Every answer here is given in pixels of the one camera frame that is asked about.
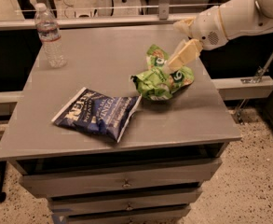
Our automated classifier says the top grey drawer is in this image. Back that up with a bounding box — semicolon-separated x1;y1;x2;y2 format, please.
20;158;222;198

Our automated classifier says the bottom grey drawer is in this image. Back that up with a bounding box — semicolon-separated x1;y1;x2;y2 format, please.
52;205;190;224

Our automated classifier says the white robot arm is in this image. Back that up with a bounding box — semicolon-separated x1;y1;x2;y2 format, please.
165;0;273;72

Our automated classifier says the grey drawer cabinet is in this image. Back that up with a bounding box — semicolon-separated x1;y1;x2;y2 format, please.
0;25;240;224

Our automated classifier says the black stand leg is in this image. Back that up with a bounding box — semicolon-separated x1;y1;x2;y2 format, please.
0;161;7;203

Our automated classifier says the green rice chip bag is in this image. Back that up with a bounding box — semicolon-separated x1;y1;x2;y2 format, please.
131;44;194;101

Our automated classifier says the grey drawer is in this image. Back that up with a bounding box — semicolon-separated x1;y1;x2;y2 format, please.
20;158;222;198
49;188;202;216
52;205;190;224

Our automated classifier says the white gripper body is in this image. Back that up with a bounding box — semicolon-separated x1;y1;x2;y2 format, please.
190;7;227;50

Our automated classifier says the blue kettle chip bag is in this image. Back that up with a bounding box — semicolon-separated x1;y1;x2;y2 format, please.
51;88;142;142

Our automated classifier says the middle grey drawer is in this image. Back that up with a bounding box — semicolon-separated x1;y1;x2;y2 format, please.
49;188;202;216

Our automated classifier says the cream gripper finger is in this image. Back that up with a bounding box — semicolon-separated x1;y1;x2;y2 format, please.
173;17;195;37
162;39;203;74

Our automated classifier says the clear plastic water bottle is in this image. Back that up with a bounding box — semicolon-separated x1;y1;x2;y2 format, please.
34;3;67;68

